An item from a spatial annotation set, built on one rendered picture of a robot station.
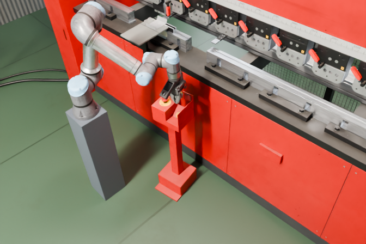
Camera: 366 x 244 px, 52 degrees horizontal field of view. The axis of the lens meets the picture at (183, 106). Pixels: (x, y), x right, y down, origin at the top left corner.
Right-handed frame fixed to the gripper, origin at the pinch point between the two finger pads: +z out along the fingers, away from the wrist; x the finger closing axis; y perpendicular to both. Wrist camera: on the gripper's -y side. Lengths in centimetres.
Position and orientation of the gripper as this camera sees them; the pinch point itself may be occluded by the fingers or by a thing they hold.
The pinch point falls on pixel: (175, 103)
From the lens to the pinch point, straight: 217.0
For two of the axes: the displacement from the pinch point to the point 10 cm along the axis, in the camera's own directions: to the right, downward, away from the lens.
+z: 0.9, 6.7, 7.4
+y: 5.8, -6.4, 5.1
